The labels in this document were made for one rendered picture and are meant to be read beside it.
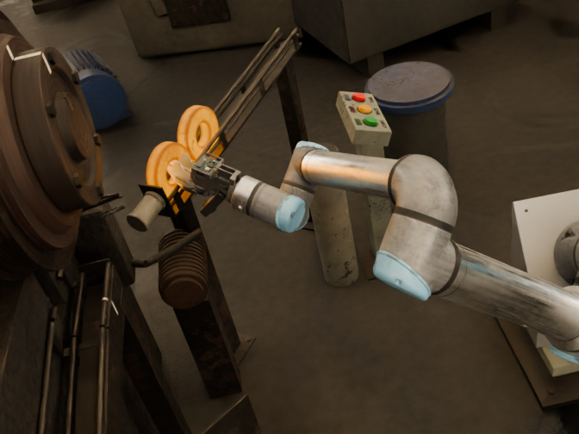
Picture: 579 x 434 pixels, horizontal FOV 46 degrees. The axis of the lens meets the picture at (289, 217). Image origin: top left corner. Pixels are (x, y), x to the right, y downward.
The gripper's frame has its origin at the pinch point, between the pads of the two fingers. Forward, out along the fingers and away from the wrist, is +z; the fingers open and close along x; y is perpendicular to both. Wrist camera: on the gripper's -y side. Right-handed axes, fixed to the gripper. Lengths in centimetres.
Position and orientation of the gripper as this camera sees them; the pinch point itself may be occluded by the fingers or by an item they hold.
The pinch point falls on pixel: (170, 168)
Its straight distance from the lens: 181.3
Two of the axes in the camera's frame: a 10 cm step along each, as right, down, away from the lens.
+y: 1.0, -6.8, -7.3
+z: -8.9, -3.9, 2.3
